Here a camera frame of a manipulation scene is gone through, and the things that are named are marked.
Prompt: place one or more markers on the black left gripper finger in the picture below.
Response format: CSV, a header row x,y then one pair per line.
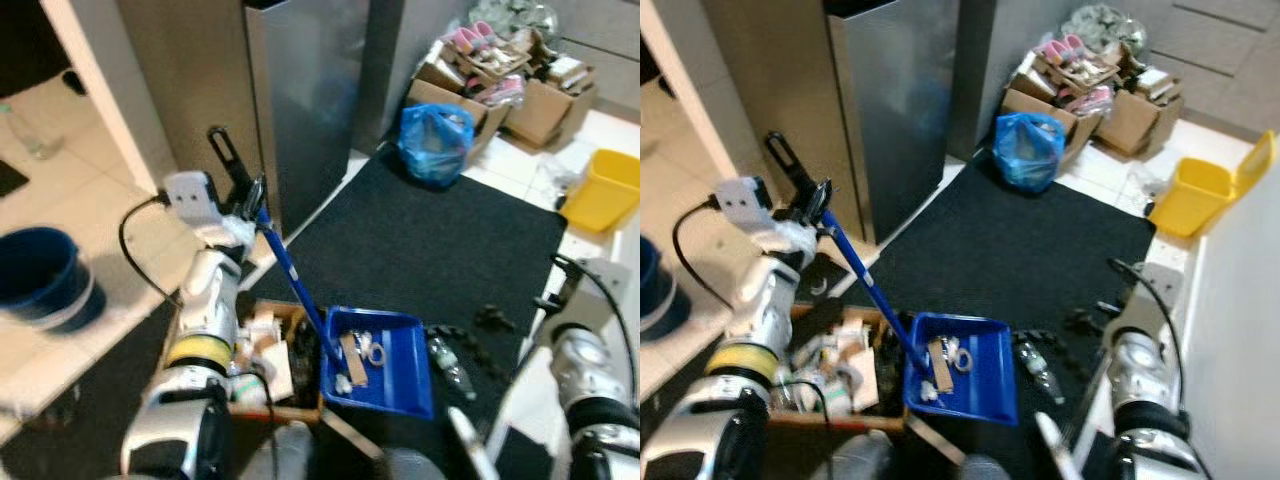
x,y
257,190
253,215
820,196
814,223

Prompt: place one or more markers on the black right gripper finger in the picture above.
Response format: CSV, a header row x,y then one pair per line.
x,y
547,316
1108,321
546,300
1107,306

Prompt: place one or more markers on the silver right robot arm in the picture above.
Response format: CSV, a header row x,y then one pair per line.
x,y
1140,380
580,375

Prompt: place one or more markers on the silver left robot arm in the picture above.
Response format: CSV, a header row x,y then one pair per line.
x,y
205,310
760,320

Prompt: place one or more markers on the black floor mat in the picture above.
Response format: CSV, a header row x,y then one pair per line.
x,y
420,250
1010,255

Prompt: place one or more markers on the small black plastic part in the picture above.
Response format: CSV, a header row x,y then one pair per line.
x,y
495,318
1082,322

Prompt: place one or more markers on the black pad with white mark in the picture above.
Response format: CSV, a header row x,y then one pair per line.
x,y
818,280

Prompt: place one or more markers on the dark plastic bottle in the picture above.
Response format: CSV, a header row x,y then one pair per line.
x,y
450,368
1035,372

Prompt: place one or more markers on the dark steel cabinet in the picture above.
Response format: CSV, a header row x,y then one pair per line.
x,y
895,120
310,110

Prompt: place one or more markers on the blue bucket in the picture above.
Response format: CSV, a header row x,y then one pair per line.
x,y
660,290
40,275

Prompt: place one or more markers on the clear plastic wrap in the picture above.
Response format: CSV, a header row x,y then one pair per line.
x,y
1145,183
557,180

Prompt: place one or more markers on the yellow waste bin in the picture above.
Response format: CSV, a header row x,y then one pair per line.
x,y
1195,195
605,190

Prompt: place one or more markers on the grey-brown cabinet panel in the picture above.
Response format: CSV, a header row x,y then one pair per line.
x,y
765,70
180,70

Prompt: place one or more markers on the blue plastic bag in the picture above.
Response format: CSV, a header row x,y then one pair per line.
x,y
1030,152
437,145

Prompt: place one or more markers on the brown cardboard scrap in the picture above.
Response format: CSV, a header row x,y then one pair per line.
x,y
352,360
940,365

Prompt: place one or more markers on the cardboard box of trash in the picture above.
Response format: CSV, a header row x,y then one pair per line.
x,y
850,415
270,400

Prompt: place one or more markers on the plain brown cardboard box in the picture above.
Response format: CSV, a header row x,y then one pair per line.
x,y
1135,118
545,110

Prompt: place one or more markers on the grey right robot leg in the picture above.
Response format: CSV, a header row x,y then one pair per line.
x,y
415,466
985,468

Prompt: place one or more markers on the grey robot leg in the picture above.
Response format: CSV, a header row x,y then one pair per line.
x,y
290,458
415,466
985,468
865,468

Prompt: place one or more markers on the dark grey cabinet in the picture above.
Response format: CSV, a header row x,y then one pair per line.
x,y
400,50
985,60

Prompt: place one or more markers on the clear plastic bottle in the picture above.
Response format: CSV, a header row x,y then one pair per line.
x,y
28,135

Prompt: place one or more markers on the cluttered open cardboard box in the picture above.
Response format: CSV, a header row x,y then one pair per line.
x,y
1050,95
455,85

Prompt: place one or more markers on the grey left robot leg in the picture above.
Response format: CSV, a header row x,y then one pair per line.
x,y
290,458
865,468

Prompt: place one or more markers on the pink shoes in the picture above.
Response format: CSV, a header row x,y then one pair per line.
x,y
1062,48
472,40

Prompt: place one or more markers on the round grey-green object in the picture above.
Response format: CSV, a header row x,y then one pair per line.
x,y
515,18
1102,28

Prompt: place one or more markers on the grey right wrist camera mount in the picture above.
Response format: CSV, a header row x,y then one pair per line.
x,y
1160,295
603,290

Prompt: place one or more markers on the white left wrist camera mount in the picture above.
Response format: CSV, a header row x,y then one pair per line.
x,y
190,198
742,203

